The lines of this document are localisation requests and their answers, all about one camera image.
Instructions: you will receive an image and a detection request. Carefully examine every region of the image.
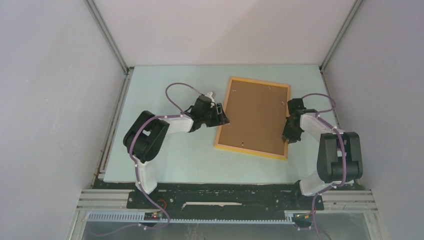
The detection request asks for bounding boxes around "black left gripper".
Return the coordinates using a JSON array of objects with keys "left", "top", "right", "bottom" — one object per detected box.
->
[{"left": 200, "top": 103, "right": 230, "bottom": 128}]

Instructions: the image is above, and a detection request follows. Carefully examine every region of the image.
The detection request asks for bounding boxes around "yellow wooden picture frame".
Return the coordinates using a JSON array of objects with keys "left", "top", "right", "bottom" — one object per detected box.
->
[{"left": 213, "top": 76, "right": 292, "bottom": 162}]

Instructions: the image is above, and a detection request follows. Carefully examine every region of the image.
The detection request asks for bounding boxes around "brown cardboard backing board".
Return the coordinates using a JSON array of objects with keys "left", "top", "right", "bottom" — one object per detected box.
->
[{"left": 219, "top": 79, "right": 288, "bottom": 156}]

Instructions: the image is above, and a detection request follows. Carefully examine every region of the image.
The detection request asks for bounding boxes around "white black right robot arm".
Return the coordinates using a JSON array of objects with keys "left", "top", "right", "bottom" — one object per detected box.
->
[{"left": 282, "top": 98, "right": 363, "bottom": 209}]

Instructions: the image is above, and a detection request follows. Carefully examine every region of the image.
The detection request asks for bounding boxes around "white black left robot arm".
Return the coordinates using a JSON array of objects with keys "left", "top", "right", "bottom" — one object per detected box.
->
[{"left": 123, "top": 91, "right": 230, "bottom": 208}]

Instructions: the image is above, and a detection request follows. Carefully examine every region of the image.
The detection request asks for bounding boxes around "small circuit board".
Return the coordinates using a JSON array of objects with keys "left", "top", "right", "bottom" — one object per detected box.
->
[{"left": 143, "top": 212, "right": 162, "bottom": 221}]

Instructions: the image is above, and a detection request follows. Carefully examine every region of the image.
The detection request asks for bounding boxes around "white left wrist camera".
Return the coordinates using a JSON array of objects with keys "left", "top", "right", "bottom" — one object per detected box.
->
[{"left": 204, "top": 91, "right": 216, "bottom": 105}]

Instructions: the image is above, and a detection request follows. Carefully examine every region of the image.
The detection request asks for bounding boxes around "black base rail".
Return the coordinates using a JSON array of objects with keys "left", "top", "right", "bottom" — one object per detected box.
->
[{"left": 126, "top": 183, "right": 313, "bottom": 221}]

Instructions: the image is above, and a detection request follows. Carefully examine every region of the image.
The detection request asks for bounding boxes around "left aluminium corner post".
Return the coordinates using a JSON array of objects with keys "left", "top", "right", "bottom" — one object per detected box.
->
[{"left": 84, "top": 0, "right": 129, "bottom": 74}]

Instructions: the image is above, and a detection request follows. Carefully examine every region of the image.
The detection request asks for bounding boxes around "aluminium corner post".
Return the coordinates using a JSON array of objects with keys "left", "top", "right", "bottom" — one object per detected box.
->
[
  {"left": 319, "top": 0, "right": 365, "bottom": 73},
  {"left": 84, "top": 0, "right": 129, "bottom": 74}
]

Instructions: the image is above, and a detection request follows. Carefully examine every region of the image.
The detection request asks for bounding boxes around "grey cable duct strip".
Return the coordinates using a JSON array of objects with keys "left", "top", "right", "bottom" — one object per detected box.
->
[{"left": 86, "top": 211, "right": 296, "bottom": 225}]

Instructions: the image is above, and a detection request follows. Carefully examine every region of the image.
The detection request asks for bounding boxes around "right aluminium corner post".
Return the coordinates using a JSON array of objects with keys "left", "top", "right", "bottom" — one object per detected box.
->
[{"left": 319, "top": 0, "right": 365, "bottom": 73}]

